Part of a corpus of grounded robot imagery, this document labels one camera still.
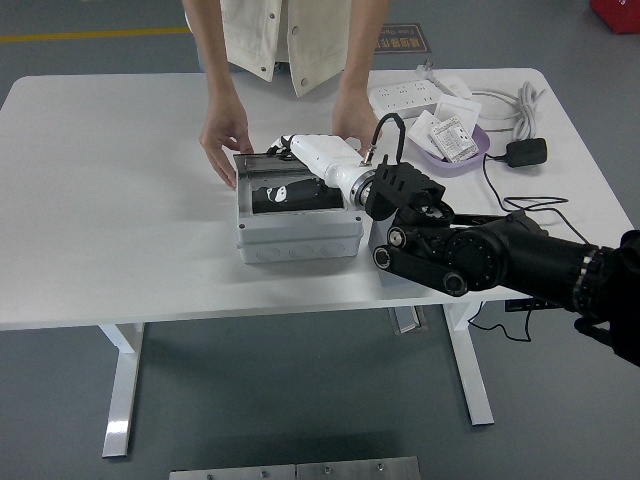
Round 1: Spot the person's right hand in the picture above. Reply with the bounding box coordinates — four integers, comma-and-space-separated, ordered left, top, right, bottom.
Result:
199, 98, 255, 190

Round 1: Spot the person's left hand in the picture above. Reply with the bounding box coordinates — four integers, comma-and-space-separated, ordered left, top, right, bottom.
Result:
331, 92, 379, 156

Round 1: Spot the robot right hand white shell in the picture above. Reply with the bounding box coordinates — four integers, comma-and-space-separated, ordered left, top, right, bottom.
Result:
249, 132, 375, 209

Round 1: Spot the hinged clear box lid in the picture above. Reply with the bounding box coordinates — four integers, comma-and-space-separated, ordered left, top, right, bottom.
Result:
233, 151, 321, 216

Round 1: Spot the grey plastic junction box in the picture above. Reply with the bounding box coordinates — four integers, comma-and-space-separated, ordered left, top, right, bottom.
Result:
234, 154, 365, 265

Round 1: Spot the grey block battery holder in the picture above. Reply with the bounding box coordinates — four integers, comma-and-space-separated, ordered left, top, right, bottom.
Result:
368, 218, 416, 290

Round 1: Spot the small white plastic box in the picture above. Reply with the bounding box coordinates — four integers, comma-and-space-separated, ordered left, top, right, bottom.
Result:
434, 74, 474, 100

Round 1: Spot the white power strip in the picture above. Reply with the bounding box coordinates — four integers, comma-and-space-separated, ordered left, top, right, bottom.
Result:
368, 81, 444, 123

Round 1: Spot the brown floor sign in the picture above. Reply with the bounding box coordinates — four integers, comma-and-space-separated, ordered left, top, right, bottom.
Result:
372, 22, 432, 55

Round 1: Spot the bagged socket panel with label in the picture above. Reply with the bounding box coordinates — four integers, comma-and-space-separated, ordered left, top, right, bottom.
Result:
428, 115, 479, 164

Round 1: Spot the purple plastic tray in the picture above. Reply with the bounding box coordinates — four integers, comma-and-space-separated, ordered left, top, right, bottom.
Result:
414, 123, 492, 179

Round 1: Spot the black power adapter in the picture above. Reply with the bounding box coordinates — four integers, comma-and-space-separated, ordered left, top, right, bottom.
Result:
505, 138, 549, 169

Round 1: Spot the metal floor outlet plate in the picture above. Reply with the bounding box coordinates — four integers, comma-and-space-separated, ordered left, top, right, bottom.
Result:
387, 305, 429, 335

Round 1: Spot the black table control panel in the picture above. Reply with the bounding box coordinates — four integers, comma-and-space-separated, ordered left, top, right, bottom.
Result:
504, 297, 561, 312

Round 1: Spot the white table leg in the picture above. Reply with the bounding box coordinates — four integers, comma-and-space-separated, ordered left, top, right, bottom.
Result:
98, 322, 146, 459
442, 302, 495, 427

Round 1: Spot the red object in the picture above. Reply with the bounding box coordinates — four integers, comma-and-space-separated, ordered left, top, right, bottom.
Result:
588, 0, 640, 35

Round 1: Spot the grey metal plate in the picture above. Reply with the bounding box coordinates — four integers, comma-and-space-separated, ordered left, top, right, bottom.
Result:
295, 455, 421, 480
168, 463, 297, 480

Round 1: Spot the thin black cable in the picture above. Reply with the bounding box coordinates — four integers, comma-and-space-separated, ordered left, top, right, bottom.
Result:
467, 152, 591, 344

